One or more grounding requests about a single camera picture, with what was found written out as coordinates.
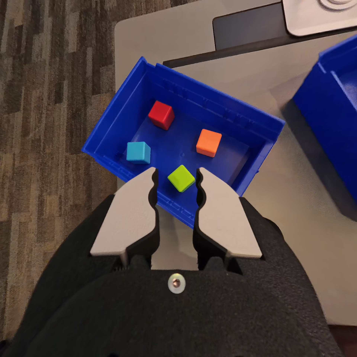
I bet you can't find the green cube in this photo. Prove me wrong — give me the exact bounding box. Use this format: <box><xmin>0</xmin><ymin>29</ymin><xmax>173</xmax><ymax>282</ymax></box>
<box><xmin>167</xmin><ymin>165</ymin><xmax>196</xmax><ymax>193</ymax></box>

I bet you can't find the light blue cube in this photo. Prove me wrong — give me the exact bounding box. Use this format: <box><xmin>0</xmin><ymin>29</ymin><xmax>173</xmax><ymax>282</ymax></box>
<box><xmin>126</xmin><ymin>141</ymin><xmax>152</xmax><ymax>165</ymax></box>

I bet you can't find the blue plastic bin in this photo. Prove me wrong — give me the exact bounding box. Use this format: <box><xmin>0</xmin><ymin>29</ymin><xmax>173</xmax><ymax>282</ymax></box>
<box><xmin>291</xmin><ymin>35</ymin><xmax>357</xmax><ymax>204</ymax></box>
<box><xmin>81</xmin><ymin>56</ymin><xmax>285</xmax><ymax>229</ymax></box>

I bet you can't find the dark rectangular table pad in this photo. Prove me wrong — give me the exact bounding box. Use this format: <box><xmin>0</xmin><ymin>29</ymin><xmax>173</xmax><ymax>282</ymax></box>
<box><xmin>212</xmin><ymin>2</ymin><xmax>288</xmax><ymax>52</ymax></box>

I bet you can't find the white document stand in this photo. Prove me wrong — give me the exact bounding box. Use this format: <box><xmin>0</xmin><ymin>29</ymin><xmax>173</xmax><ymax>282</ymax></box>
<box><xmin>282</xmin><ymin>0</ymin><xmax>357</xmax><ymax>37</ymax></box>

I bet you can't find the orange cube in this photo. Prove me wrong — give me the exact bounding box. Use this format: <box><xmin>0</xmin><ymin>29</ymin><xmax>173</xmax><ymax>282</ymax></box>
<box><xmin>196</xmin><ymin>129</ymin><xmax>223</xmax><ymax>158</ymax></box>

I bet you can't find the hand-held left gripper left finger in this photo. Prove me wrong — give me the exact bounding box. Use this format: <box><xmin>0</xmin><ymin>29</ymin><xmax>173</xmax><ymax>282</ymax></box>
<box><xmin>90</xmin><ymin>167</ymin><xmax>161</xmax><ymax>269</ymax></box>

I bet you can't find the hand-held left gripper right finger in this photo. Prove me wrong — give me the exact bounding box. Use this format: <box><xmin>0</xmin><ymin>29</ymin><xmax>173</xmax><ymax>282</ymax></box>
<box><xmin>193</xmin><ymin>167</ymin><xmax>263</xmax><ymax>272</ymax></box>

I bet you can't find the red cube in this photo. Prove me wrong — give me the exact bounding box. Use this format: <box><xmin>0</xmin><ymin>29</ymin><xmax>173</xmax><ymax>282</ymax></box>
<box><xmin>148</xmin><ymin>100</ymin><xmax>176</xmax><ymax>131</ymax></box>

